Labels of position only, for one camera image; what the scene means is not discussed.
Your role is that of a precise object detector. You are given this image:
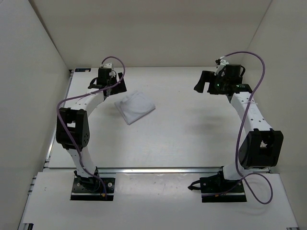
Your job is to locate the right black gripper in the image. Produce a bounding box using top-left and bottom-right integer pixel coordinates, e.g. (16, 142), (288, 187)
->
(193, 72), (228, 96)

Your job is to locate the white fabric skirt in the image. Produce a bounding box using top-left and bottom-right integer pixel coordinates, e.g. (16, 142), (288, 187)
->
(114, 91), (156, 125)

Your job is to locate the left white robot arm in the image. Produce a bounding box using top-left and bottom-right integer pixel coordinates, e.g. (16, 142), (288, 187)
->
(56, 63), (127, 191)

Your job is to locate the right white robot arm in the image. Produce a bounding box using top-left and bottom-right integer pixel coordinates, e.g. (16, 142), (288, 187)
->
(194, 58), (283, 192)

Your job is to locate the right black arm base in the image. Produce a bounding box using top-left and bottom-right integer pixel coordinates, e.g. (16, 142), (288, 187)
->
(188, 172), (247, 203)

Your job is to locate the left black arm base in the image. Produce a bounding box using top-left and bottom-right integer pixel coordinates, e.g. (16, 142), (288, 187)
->
(71, 177), (116, 201)

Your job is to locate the left blue corner label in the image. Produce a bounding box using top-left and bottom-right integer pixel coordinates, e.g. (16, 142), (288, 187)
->
(74, 68), (91, 72)

